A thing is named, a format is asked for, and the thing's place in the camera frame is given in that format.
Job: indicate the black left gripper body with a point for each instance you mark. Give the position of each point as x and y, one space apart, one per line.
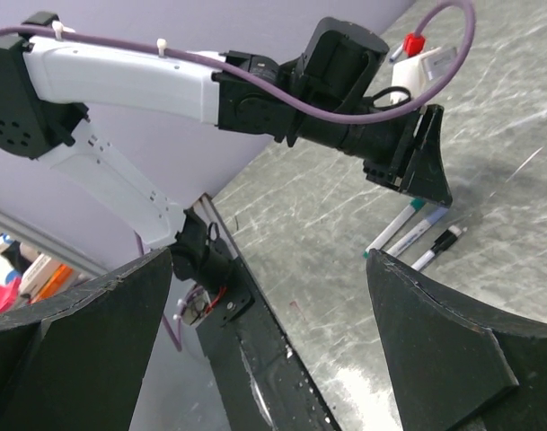
333 74

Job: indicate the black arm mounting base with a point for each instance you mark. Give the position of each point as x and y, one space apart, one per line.
262 381

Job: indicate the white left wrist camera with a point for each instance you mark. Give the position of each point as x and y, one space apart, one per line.
416 68

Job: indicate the aluminium rail frame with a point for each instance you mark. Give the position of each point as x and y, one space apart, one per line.
43 242

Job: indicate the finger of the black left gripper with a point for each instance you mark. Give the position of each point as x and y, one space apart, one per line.
424 177

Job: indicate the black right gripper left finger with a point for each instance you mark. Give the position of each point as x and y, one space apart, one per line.
76 361

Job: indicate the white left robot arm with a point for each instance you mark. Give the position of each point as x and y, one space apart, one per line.
181 156

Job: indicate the white marker long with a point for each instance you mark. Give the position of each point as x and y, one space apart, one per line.
416 232

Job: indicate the white marker green end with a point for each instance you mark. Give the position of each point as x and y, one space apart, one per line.
395 225

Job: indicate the white marker black tip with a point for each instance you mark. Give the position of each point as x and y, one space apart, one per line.
441 244

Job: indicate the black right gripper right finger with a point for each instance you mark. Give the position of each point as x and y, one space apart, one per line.
452 359

